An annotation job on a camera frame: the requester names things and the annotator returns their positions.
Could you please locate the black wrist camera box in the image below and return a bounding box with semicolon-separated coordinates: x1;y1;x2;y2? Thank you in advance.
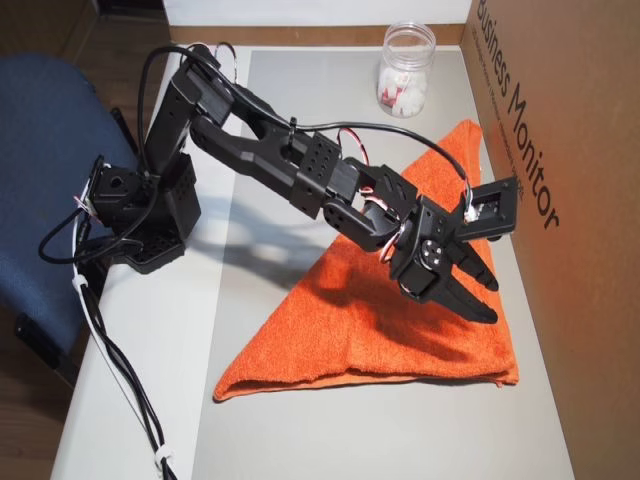
455;175;522;246

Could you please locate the brown board panel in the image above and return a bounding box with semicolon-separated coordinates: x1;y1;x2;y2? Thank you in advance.
167;0;474;50

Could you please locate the red white gripper servo wire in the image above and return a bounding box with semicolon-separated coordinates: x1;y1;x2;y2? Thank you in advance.
379;219;409;266

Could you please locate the blue office chair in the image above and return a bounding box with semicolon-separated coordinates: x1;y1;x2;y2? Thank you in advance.
0;52;141;389

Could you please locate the orange terry towel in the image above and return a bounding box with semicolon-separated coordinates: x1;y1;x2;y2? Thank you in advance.
213;118;520;404

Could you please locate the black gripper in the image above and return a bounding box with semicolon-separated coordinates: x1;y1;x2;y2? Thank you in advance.
388;195;501;326

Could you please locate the brown cardboard monitor box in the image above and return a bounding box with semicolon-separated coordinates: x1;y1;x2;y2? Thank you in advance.
467;0;640;480

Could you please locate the red white looped servo wire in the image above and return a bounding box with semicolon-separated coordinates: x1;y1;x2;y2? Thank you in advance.
337;128;372;169

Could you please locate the clear plastic jar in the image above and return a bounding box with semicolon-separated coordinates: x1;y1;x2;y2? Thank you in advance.
375;20;437;119

